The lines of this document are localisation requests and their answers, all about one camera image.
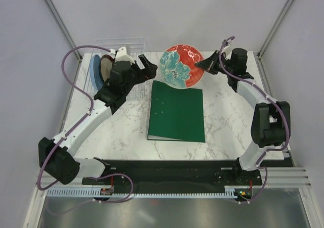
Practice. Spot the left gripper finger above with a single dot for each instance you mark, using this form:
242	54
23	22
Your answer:
151	70
145	62

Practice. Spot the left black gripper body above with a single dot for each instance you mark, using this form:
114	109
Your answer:
138	75

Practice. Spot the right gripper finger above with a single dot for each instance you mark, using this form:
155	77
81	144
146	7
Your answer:
207	67
211	60

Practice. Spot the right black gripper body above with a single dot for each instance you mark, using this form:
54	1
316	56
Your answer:
226	64

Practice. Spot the red teal floral plate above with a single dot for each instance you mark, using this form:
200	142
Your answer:
177	66

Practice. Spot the dark red beige plate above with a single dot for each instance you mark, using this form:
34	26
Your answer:
105	67

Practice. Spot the light blue plate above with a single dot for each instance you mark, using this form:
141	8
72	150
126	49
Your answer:
95	72

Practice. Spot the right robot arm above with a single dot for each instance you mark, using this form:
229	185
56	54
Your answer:
271	119

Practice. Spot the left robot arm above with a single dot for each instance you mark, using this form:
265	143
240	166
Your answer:
57	155

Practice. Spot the white wire dish rack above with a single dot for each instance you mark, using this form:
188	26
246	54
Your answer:
135	46

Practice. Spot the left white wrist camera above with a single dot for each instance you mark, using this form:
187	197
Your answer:
122	54

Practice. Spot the green ring binder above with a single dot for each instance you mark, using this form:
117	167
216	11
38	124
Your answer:
176	114

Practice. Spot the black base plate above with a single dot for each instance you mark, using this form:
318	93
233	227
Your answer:
174	176

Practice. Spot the white slotted cable duct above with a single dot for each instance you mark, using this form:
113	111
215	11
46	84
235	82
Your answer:
93	192

